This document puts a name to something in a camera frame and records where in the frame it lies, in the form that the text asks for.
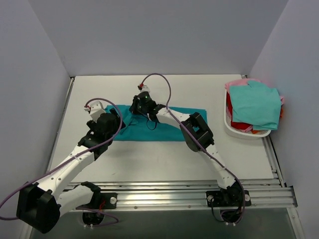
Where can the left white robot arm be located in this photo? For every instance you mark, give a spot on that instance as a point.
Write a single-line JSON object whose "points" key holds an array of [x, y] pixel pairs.
{"points": [[43, 202]]}

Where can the pink t-shirt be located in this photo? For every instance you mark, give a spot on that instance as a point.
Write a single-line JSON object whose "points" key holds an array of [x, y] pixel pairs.
{"points": [[236, 83]]}

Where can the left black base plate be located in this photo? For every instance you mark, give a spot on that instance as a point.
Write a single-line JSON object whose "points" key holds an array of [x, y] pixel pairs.
{"points": [[107, 200]]}

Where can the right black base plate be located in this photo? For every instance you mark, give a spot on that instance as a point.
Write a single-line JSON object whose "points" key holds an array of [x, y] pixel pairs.
{"points": [[223, 198]]}

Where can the red t-shirt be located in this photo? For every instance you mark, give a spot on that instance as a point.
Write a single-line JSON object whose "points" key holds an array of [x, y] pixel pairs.
{"points": [[243, 127]]}

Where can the aluminium rail frame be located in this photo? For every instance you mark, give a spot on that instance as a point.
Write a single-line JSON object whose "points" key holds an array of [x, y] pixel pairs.
{"points": [[164, 175]]}

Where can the teal t-shirt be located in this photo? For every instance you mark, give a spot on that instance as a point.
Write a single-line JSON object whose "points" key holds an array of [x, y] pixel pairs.
{"points": [[139, 128]]}

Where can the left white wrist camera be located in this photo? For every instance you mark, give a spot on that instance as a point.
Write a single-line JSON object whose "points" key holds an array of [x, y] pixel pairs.
{"points": [[95, 110]]}

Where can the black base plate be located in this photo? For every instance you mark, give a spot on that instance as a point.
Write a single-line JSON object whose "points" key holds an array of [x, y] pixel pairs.
{"points": [[107, 200], [223, 198]]}

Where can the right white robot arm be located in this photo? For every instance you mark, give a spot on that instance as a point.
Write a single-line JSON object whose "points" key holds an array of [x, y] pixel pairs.
{"points": [[196, 133]]}

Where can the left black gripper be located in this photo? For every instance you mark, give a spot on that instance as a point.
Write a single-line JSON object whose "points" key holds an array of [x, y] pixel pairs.
{"points": [[116, 118]]}

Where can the light turquoise t-shirt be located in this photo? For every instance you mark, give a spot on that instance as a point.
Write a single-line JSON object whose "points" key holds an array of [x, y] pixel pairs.
{"points": [[261, 119]]}

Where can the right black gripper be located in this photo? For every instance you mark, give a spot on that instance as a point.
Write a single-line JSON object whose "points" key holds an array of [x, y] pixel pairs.
{"points": [[135, 105]]}

